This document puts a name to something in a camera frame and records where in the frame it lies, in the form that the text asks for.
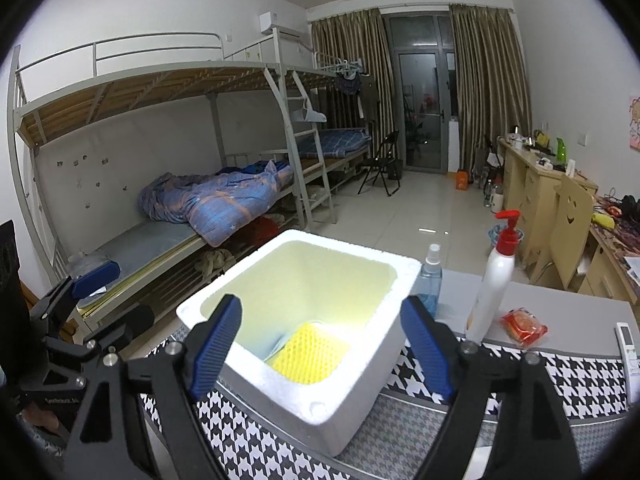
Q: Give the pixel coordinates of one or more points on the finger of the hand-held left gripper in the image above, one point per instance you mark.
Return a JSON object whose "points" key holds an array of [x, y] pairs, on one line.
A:
{"points": [[125, 327], [95, 277]]}

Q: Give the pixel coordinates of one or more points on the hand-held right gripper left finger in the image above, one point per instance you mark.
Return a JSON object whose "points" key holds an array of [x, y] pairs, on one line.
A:
{"points": [[215, 340]]}

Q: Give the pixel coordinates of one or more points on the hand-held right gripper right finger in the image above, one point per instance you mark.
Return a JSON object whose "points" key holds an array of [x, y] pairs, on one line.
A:
{"points": [[430, 345]]}

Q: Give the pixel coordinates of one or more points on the white foam box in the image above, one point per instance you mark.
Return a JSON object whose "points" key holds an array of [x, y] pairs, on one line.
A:
{"points": [[350, 385]]}

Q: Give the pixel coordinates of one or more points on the yellow foam net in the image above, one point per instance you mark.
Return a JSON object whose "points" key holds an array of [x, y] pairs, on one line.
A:
{"points": [[310, 355]]}

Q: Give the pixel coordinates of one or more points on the blue spray bottle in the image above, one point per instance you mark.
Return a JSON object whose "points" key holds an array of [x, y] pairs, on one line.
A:
{"points": [[430, 285]]}

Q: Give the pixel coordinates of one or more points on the white pump lotion bottle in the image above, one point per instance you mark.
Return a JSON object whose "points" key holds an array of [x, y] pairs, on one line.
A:
{"points": [[492, 290]]}

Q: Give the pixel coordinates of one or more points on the red snack packet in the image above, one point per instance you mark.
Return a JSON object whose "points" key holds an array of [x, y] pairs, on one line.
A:
{"points": [[522, 327]]}

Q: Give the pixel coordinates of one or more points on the red basin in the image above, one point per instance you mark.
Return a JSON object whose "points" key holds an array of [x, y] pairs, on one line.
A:
{"points": [[265, 230]]}

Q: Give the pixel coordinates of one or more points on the blue waste bin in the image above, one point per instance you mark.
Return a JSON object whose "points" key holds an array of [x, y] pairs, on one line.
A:
{"points": [[495, 235]]}

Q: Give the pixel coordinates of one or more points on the blue plaid quilt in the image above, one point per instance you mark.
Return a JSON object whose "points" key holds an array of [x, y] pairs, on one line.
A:
{"points": [[215, 200]]}

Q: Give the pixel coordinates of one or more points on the wooden smiley chair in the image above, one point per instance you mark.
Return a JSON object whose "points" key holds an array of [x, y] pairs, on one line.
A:
{"points": [[567, 230]]}

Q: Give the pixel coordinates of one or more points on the light wooden desk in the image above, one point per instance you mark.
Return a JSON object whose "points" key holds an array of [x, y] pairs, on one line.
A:
{"points": [[530, 195]]}

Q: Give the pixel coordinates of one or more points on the black folding chair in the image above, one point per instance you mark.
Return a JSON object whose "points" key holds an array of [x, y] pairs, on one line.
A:
{"points": [[382, 160]]}

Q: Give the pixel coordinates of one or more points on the wooden desk with patterned cloth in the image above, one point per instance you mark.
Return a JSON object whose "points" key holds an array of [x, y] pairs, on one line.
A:
{"points": [[610, 265]]}

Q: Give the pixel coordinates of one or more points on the white remote control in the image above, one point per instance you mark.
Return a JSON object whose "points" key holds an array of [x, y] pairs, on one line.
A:
{"points": [[627, 345]]}

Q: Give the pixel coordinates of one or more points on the white metal bunk bed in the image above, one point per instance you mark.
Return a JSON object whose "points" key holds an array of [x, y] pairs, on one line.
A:
{"points": [[150, 85], [300, 80]]}

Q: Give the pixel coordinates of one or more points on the yellow bag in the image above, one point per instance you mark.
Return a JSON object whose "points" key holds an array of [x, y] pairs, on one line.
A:
{"points": [[603, 220]]}

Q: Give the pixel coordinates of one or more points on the blue plaid mattress cover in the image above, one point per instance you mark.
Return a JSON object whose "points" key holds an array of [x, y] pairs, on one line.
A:
{"points": [[335, 141]]}

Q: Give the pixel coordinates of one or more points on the green bottle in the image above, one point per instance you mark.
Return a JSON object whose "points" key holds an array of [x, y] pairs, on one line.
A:
{"points": [[562, 150]]}

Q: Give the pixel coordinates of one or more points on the glass balcony door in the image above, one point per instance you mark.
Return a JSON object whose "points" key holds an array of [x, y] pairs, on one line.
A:
{"points": [[420, 85]]}

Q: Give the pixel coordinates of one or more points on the hanging dark clothes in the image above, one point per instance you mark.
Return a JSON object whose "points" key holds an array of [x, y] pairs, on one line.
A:
{"points": [[355, 90]]}

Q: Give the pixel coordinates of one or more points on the brown curtain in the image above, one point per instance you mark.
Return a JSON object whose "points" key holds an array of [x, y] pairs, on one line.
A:
{"points": [[490, 85], [345, 45]]}

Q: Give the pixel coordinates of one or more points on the white air conditioner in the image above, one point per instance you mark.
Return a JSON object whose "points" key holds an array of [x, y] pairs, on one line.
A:
{"points": [[280, 22]]}

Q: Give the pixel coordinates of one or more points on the pink wall poster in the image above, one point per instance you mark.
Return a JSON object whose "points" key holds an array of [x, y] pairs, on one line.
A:
{"points": [[635, 122]]}

